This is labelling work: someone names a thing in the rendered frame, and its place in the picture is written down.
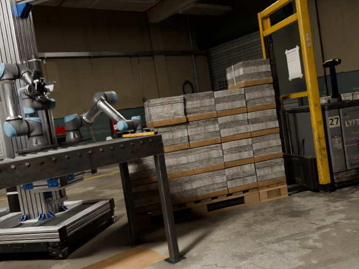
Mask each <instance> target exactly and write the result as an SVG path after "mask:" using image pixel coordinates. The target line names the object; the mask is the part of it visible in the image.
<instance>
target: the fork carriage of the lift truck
mask: <svg viewBox="0 0 359 269"><path fill-rule="evenodd" d="M281 158H283V159H284V168H285V177H286V180H287V181H290V184H303V186H304V187H306V188H310V189H314V188H317V182H316V174H315V166H314V158H313V156H306V155H297V154H289V153H283V157H281Z"/></svg>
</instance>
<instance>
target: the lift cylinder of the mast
mask: <svg viewBox="0 0 359 269"><path fill-rule="evenodd" d="M284 99H287V96H285V97H279V100H280V108H281V110H279V112H280V116H281V121H282V129H283V136H284V144H285V152H286V153H289V154H291V147H290V139H289V135H288V127H287V119H286V110H285V109H284V104H283V100H284ZM303 140H304V138H303V139H302V141H301V150H300V155H301V153H302V144H303Z"/></svg>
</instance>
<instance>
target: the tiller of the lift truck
mask: <svg viewBox="0 0 359 269"><path fill-rule="evenodd" d="M340 63H341V59H332V60H329V61H326V62H325V63H323V67H325V68H330V69H329V70H330V79H331V87H332V96H334V98H335V95H336V94H337V93H339V92H338V84H337V77H336V72H335V66H337V65H339V64H340Z"/></svg>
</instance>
